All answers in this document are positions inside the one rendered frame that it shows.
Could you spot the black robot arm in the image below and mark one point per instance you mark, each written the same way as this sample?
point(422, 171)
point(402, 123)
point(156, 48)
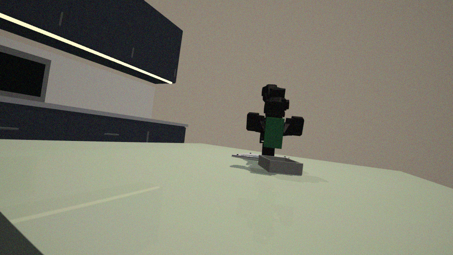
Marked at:
point(275, 102)

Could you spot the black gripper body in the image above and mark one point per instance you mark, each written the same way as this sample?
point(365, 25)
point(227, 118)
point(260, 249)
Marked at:
point(298, 126)

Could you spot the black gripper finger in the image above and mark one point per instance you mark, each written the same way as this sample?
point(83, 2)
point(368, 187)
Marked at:
point(289, 127)
point(260, 124)

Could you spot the dark green cup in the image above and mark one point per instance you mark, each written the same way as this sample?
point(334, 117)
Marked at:
point(274, 132)

